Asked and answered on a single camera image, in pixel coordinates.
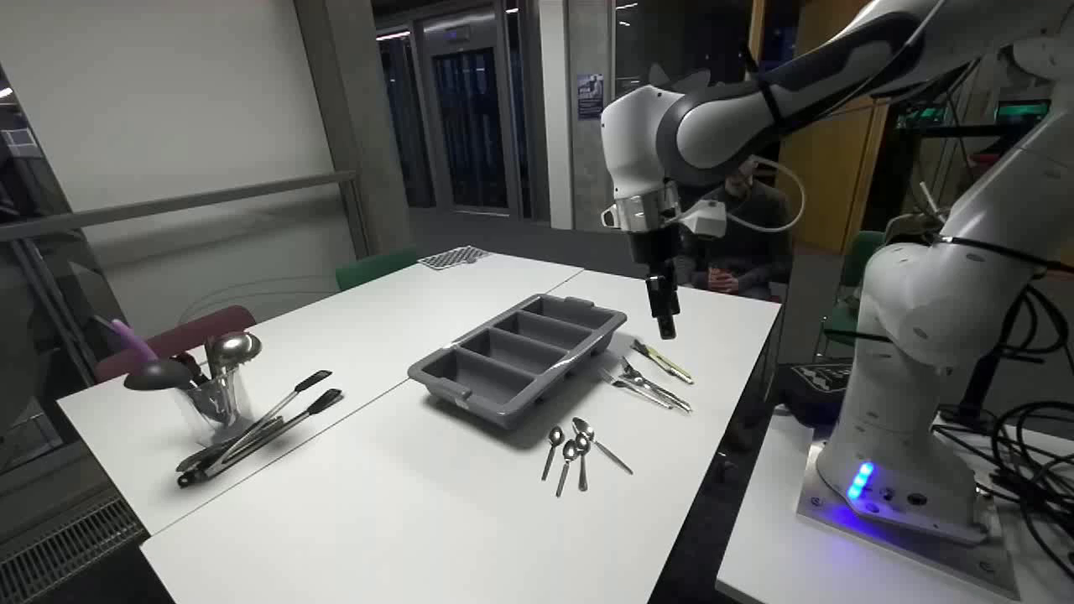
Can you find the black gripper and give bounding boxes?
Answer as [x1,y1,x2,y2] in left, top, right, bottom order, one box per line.
[630,216,683,342]

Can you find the silver teaspoon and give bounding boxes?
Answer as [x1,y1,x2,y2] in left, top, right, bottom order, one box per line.
[570,428,594,497]
[536,423,570,488]
[552,437,585,501]
[570,416,636,480]

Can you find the grey plastic cutlery tray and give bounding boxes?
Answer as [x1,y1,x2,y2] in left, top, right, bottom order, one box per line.
[404,292,630,437]

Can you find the small silver tongs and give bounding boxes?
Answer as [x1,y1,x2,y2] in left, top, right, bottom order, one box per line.
[609,362,693,416]

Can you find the seated person dark sweater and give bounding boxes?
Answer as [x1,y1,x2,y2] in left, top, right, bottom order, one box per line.
[704,164,796,302]

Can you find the black control box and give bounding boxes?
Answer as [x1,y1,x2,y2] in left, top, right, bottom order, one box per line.
[776,356,855,437]

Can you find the green chair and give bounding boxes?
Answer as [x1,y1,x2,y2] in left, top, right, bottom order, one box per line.
[817,227,887,362]
[333,240,430,296]

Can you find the long black-tipped tongs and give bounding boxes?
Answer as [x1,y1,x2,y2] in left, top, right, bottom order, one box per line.
[173,387,347,492]
[173,365,340,480]

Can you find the silver ladle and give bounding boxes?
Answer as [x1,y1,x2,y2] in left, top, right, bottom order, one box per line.
[205,328,265,376]

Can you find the grey handrail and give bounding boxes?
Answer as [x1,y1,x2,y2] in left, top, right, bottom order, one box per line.
[0,168,362,249]

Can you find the black ladle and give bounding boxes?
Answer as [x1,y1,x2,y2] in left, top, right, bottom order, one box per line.
[120,356,201,396]

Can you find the purple utensil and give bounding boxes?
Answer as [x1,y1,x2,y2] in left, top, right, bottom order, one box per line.
[105,312,164,372]

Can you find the floor vent grille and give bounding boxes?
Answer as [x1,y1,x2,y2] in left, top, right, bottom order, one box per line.
[0,491,149,604]

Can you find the yellow-green handled peeler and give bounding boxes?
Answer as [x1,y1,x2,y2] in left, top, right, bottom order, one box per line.
[628,337,696,388]

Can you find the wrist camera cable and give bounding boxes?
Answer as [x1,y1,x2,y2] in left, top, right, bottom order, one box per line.
[721,154,813,237]

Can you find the wall poster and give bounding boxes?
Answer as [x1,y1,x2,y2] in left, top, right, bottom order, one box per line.
[572,69,607,123]

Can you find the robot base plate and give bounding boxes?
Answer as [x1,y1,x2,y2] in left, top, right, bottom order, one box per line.
[793,438,1023,604]

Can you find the black floor cables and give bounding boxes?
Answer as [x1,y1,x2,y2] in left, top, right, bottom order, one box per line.
[934,283,1074,587]

